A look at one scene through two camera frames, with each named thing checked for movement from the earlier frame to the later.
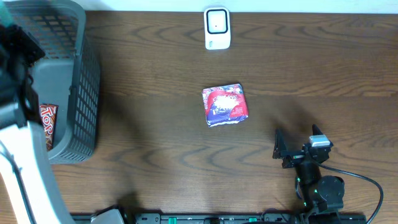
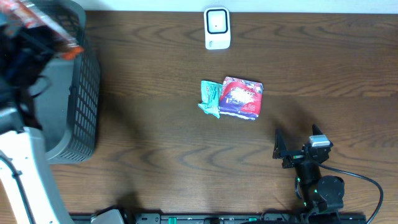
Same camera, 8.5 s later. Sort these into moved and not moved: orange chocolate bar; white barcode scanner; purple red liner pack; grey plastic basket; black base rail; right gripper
Moved: orange chocolate bar; purple red liner pack
Not moved: white barcode scanner; right gripper; grey plastic basket; black base rail
